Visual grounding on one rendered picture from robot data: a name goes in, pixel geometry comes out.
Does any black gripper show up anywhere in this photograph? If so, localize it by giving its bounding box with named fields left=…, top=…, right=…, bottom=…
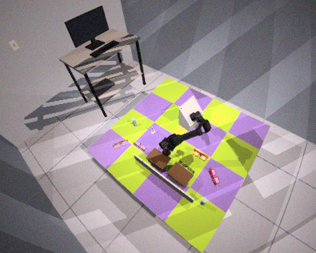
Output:
left=162, top=146, right=175, bottom=157

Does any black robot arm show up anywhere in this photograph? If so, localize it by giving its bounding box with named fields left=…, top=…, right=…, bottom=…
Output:
left=159, top=111, right=212, bottom=149

